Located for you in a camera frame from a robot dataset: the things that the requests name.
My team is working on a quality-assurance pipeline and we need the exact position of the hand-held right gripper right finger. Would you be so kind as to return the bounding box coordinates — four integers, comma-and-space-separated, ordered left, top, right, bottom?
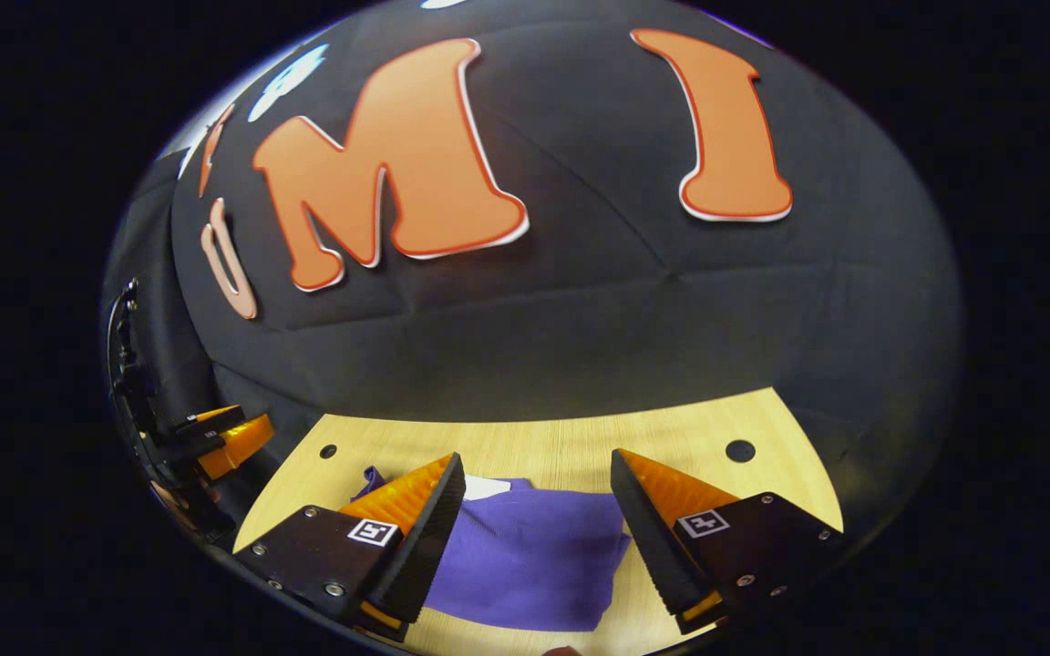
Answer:
610, 447, 847, 637

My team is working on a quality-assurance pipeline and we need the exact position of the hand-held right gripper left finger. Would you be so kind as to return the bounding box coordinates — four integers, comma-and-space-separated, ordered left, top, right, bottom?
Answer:
232, 452, 468, 641

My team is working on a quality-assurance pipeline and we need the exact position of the purple shirt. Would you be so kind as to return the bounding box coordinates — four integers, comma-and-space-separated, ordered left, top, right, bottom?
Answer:
350, 466, 633, 633

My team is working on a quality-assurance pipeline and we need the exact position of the black backdrop cloth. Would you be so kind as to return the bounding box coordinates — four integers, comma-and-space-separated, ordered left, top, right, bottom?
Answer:
101, 0, 963, 548

